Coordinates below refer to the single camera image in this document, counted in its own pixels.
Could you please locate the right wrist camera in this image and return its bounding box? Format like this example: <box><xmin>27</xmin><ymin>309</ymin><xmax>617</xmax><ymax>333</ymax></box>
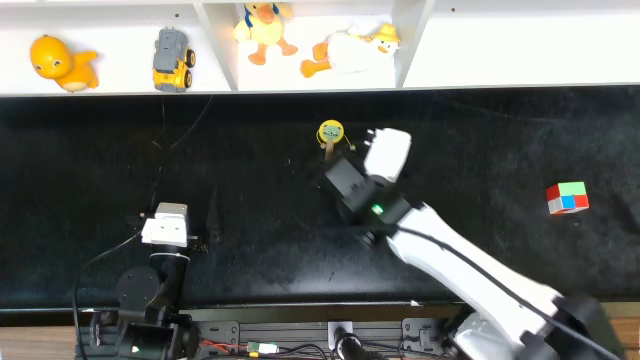
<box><xmin>363</xmin><ymin>127</ymin><xmax>413</xmax><ymax>184</ymax></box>

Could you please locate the yellow plush duck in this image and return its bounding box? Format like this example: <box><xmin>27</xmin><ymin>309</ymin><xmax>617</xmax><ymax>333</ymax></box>
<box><xmin>233</xmin><ymin>2</ymin><xmax>300</xmax><ymax>67</ymax></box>

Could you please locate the yellow rubber duck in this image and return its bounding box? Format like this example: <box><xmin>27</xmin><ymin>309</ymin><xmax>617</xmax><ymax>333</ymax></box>
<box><xmin>28</xmin><ymin>34</ymin><xmax>100</xmax><ymax>94</ymax></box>

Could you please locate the many-coloured puzzle cube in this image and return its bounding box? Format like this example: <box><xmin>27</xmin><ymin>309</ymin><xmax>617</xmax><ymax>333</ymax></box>
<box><xmin>545</xmin><ymin>180</ymin><xmax>591</xmax><ymax>216</ymax></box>

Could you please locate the white shelf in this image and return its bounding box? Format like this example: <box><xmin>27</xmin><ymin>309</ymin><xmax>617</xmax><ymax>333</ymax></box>
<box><xmin>0</xmin><ymin>0</ymin><xmax>640</xmax><ymax>98</ymax></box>

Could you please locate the white plush duck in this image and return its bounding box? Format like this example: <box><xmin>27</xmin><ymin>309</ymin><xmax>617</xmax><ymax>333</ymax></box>
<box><xmin>299</xmin><ymin>22</ymin><xmax>402</xmax><ymax>79</ymax></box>

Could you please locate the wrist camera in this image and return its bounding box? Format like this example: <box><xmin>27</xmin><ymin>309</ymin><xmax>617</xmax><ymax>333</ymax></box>
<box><xmin>140</xmin><ymin>201</ymin><xmax>191</xmax><ymax>249</ymax></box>
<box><xmin>363</xmin><ymin>127</ymin><xmax>413</xmax><ymax>184</ymax></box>

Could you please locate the mounting rail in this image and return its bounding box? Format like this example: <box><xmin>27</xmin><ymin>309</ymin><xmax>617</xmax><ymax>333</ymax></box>
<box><xmin>74</xmin><ymin>312</ymin><xmax>454</xmax><ymax>360</ymax></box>

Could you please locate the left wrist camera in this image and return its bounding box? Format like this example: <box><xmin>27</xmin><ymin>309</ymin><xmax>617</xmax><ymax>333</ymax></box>
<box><xmin>140</xmin><ymin>201</ymin><xmax>191</xmax><ymax>249</ymax></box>

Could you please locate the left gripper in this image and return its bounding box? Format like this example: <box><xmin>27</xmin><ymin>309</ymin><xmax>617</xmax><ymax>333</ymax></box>
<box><xmin>186</xmin><ymin>188</ymin><xmax>223</xmax><ymax>254</ymax></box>

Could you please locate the grey and yellow toy truck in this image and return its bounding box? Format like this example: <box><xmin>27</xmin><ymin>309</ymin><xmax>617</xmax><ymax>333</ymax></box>
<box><xmin>152</xmin><ymin>27</ymin><xmax>197</xmax><ymax>94</ymax></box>

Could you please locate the yellow rattle drum toy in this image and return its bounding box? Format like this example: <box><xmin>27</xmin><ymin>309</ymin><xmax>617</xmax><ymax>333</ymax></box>
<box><xmin>315</xmin><ymin>118</ymin><xmax>358</xmax><ymax>162</ymax></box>

